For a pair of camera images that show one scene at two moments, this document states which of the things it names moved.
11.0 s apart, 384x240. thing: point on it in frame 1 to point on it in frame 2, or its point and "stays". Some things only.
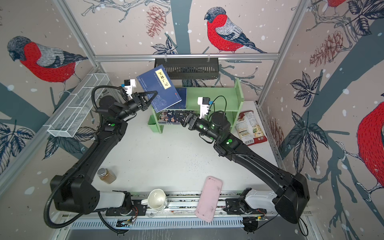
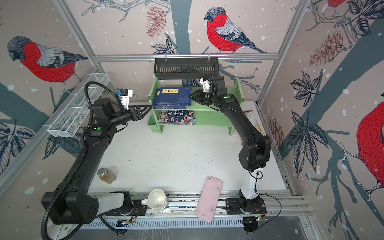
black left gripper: x=139 y=101 to x=137 y=115
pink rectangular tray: x=206 y=208 stays
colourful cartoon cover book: x=172 y=117 stays
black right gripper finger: x=184 y=121 to x=196 y=96
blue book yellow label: x=182 y=93 to x=171 y=106
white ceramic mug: x=157 y=199 stays
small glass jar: x=106 y=175 stays
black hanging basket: x=189 y=68 stays
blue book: x=157 y=80 to x=175 y=96
